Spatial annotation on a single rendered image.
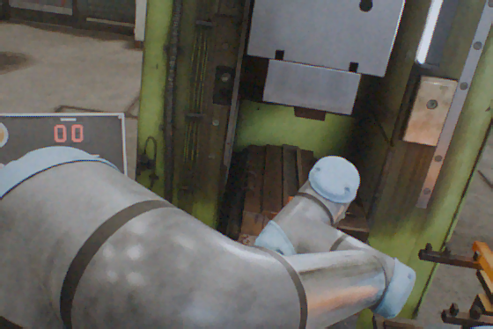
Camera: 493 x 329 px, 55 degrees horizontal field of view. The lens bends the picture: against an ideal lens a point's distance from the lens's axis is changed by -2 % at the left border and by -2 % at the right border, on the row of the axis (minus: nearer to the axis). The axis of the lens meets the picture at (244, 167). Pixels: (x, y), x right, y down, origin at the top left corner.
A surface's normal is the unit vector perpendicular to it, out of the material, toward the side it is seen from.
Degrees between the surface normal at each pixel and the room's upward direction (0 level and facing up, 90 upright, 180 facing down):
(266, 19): 90
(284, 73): 90
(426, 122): 90
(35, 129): 60
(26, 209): 51
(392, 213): 90
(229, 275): 37
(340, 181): 30
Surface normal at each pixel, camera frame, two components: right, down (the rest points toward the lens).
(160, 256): 0.21, -0.54
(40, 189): -0.20, -0.62
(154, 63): -0.07, 0.44
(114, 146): 0.38, -0.04
